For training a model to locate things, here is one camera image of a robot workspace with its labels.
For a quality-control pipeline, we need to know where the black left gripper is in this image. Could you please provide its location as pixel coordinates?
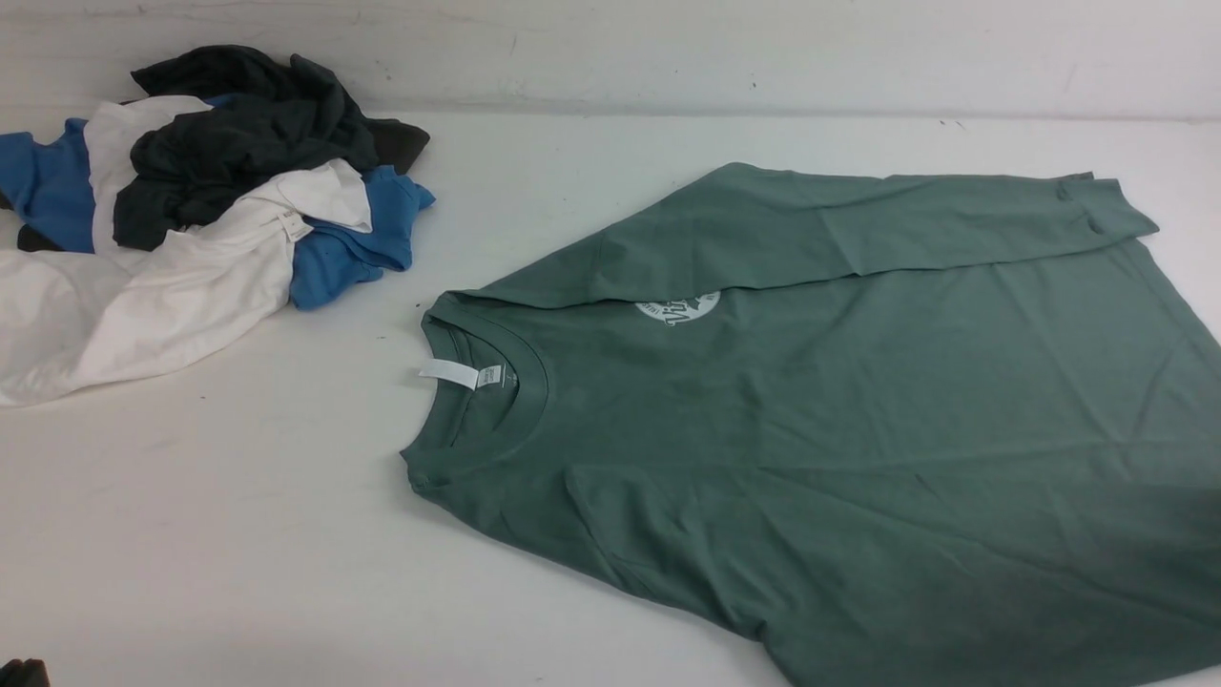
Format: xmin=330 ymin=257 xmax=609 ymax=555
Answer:
xmin=0 ymin=659 xmax=50 ymax=687

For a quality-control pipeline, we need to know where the green long-sleeve top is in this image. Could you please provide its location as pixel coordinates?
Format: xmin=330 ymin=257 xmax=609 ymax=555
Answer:
xmin=403 ymin=162 xmax=1220 ymax=686

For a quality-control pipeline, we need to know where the white shirt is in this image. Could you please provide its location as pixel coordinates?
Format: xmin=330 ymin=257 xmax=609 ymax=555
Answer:
xmin=1 ymin=95 xmax=372 ymax=408

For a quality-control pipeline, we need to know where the blue shirt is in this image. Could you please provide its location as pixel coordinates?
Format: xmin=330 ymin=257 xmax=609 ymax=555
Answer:
xmin=0 ymin=94 xmax=436 ymax=311

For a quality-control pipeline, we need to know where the dark grey shirt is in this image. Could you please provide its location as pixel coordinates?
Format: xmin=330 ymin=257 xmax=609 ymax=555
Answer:
xmin=1 ymin=45 xmax=430 ymax=253

